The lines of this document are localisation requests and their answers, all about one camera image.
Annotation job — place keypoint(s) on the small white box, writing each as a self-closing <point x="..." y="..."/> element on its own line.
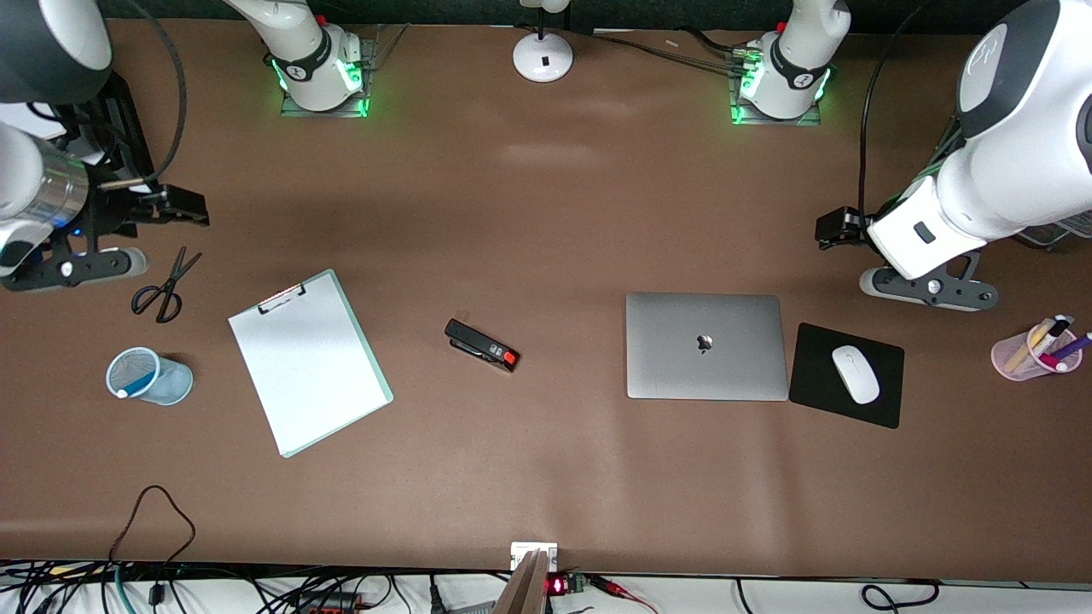
<point x="520" y="550"/>

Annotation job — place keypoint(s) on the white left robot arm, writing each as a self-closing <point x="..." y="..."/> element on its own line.
<point x="1024" y="153"/>

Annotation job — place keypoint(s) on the blue marker with white cap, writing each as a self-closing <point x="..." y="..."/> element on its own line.
<point x="123" y="393"/>

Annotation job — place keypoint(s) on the dark mesh desk organizer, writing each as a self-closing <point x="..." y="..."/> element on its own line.
<point x="1066" y="232"/>

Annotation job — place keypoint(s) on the black and blue scissors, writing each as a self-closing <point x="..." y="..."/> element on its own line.
<point x="173" y="281"/>

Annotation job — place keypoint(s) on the red marker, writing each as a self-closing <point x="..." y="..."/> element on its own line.
<point x="1056" y="364"/>

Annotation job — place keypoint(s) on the white round lamp base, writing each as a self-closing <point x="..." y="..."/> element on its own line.
<point x="543" y="55"/>

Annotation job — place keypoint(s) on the purple marker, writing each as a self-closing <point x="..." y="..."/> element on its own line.
<point x="1077" y="344"/>

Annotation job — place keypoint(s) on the pink translucent pen cup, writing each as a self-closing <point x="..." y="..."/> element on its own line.
<point x="1005" y="354"/>

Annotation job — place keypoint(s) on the black stapler with red end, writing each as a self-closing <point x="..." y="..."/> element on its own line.
<point x="478" y="344"/>

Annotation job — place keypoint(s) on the black stacked paper tray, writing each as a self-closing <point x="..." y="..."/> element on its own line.
<point x="128" y="128"/>

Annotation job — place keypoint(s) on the white computer mouse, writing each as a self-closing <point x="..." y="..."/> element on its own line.
<point x="856" y="373"/>

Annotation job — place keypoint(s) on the silver laptop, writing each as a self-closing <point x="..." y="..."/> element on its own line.
<point x="665" y="358"/>

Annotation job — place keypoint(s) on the black mouse pad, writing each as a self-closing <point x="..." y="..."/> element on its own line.
<point x="810" y="375"/>

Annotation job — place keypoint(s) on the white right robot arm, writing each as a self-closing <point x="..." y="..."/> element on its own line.
<point x="311" y="60"/>

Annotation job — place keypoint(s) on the light blue mesh pen cup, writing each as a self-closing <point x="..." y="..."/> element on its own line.
<point x="171" y="384"/>

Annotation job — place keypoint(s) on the black and white marker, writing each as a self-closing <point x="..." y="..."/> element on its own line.
<point x="1056" y="328"/>

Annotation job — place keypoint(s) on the circuit board with red display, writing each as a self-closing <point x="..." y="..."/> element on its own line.
<point x="559" y="586"/>

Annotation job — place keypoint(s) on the yellow pen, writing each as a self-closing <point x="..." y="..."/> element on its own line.
<point x="1028" y="345"/>

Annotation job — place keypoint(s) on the brown wooden post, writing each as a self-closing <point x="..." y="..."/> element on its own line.
<point x="525" y="588"/>

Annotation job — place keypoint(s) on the light green clipboard with paper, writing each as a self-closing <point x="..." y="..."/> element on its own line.
<point x="307" y="367"/>

